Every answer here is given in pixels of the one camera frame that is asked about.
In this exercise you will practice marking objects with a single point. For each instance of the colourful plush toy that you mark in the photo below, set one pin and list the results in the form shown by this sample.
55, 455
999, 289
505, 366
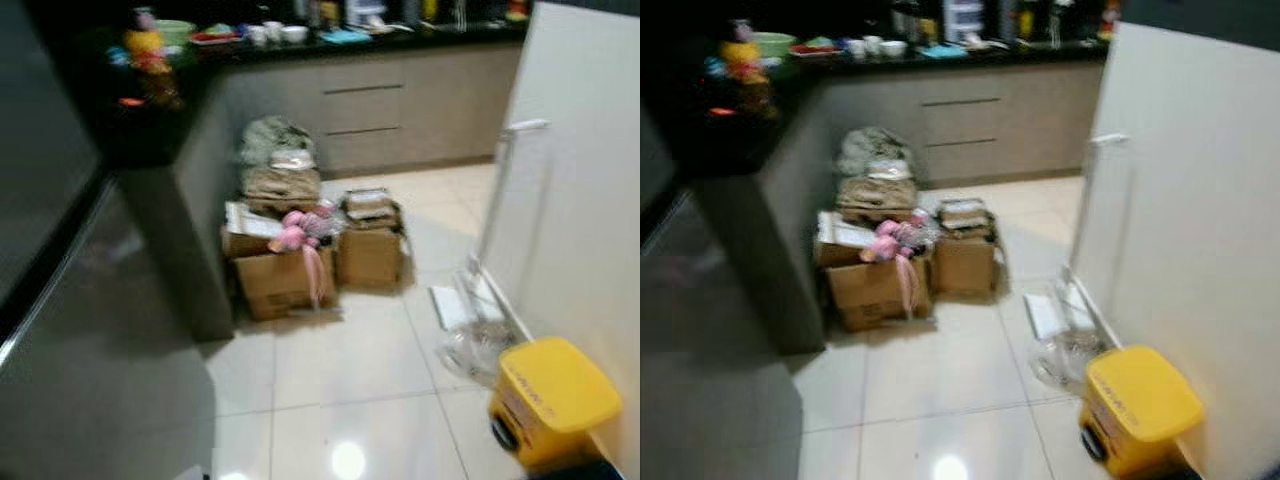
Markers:
150, 60
745, 70

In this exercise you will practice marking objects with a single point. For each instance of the green bowl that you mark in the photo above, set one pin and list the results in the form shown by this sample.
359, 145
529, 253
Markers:
176, 32
775, 44

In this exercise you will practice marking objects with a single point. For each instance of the teal cloth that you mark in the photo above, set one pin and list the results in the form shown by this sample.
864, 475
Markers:
943, 51
346, 37

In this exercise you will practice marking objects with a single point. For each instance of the grey-green bag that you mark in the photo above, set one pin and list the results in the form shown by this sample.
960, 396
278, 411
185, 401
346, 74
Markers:
270, 138
868, 148

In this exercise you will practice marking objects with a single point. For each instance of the small cardboard box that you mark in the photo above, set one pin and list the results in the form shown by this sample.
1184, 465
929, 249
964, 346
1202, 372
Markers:
370, 260
965, 268

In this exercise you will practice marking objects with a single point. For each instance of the white flat box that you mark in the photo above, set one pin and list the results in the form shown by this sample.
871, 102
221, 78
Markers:
1043, 315
450, 308

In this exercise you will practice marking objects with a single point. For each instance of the white plastic container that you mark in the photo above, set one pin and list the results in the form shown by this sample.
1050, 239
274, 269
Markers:
366, 12
964, 20

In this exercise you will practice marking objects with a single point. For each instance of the white door panel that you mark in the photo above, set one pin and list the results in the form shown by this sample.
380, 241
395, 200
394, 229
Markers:
580, 170
1190, 200

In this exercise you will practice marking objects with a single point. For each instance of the yellow lidded bin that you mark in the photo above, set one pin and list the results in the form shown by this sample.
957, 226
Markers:
555, 395
1145, 400

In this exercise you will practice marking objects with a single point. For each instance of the black counter top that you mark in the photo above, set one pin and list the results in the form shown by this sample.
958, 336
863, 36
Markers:
110, 120
700, 140

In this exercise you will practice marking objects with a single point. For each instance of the large cardboard box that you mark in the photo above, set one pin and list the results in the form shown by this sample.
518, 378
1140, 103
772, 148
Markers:
275, 285
870, 295

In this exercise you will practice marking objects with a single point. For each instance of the white cup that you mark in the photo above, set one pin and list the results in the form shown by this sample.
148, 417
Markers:
860, 47
258, 35

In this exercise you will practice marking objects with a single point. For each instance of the grey drawer cabinet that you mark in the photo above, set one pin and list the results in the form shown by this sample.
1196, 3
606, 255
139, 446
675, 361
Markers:
420, 110
1010, 125

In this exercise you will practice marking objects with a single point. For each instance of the clear plastic bag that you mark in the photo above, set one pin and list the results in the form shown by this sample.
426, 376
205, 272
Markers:
1062, 355
475, 345

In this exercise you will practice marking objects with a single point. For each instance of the open-flap cardboard box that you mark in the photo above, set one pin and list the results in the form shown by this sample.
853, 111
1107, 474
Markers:
240, 240
835, 248

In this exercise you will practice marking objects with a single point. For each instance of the brown paper bag stack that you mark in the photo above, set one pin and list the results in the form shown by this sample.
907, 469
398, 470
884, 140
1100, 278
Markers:
878, 198
280, 188

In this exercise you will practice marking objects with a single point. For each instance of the clear packaged tray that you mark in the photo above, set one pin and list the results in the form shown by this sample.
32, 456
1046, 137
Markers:
965, 215
370, 205

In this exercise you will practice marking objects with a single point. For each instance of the pink plush toy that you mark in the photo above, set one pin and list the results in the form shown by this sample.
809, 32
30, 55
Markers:
295, 235
885, 245

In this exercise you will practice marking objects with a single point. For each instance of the small white bowl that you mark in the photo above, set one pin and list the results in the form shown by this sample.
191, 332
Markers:
294, 34
894, 48

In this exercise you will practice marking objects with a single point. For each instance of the red plate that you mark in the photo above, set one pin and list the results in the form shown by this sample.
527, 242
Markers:
213, 38
813, 49

